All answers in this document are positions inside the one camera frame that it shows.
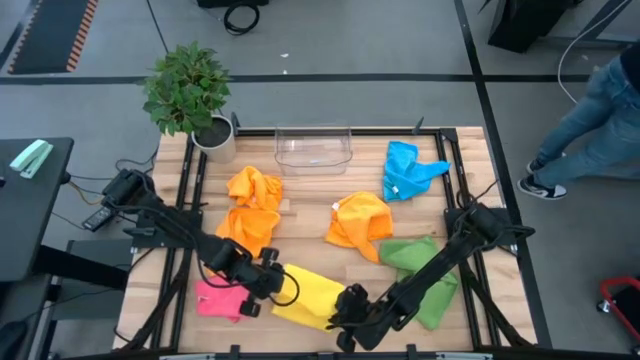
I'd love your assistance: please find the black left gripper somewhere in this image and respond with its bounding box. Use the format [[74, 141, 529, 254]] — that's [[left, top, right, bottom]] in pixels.
[[232, 246, 287, 319]]

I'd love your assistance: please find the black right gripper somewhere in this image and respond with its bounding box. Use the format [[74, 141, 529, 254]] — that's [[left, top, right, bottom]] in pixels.
[[327, 282, 401, 354]]

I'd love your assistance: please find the pink microfiber towel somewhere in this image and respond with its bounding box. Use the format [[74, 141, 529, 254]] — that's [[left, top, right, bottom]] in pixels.
[[195, 278, 254, 324]]

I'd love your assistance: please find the yellow microfiber towel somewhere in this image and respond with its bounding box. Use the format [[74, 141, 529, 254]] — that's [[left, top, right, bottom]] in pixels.
[[271, 263, 347, 333]]

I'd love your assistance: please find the orange microfiber towel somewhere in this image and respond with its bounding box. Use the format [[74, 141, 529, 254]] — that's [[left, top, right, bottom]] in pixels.
[[226, 165, 284, 212], [213, 207, 282, 262], [324, 191, 395, 265]]

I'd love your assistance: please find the green microfiber towel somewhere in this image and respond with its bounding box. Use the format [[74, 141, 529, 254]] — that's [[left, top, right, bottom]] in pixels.
[[378, 235, 459, 331]]

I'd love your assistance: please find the blue microfiber towel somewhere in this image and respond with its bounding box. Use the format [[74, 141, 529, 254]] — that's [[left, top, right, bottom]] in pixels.
[[382, 140, 452, 203]]

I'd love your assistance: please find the clear plastic bin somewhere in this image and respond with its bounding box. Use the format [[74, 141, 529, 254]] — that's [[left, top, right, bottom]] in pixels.
[[274, 123, 354, 177]]

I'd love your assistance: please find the black desk base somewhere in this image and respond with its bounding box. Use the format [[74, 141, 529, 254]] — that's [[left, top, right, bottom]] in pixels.
[[34, 238, 135, 321]]

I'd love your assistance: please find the green potted plant white pot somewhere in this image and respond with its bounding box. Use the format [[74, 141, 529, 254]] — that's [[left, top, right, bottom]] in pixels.
[[142, 40, 237, 165]]

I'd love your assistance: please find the black side desk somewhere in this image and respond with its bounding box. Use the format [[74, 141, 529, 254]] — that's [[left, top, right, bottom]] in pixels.
[[0, 137, 75, 284]]

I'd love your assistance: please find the mint green stapler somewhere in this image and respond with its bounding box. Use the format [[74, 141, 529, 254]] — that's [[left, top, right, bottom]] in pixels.
[[8, 138, 55, 180]]

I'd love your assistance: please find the red cart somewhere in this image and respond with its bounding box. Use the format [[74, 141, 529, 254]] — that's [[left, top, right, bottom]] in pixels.
[[597, 276, 640, 344]]

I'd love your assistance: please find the person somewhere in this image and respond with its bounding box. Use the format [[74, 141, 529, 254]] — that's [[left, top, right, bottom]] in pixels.
[[516, 42, 640, 201]]

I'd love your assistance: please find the black orange-edged floor mat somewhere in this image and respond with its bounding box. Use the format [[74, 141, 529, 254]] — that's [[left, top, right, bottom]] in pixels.
[[7, 0, 100, 75]]

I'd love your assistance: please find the black cabinet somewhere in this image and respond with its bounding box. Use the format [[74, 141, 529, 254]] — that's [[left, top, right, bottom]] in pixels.
[[487, 0, 571, 54]]

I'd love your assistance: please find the coiled black floor cable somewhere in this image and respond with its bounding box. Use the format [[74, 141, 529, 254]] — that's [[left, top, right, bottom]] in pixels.
[[223, 1, 261, 36]]

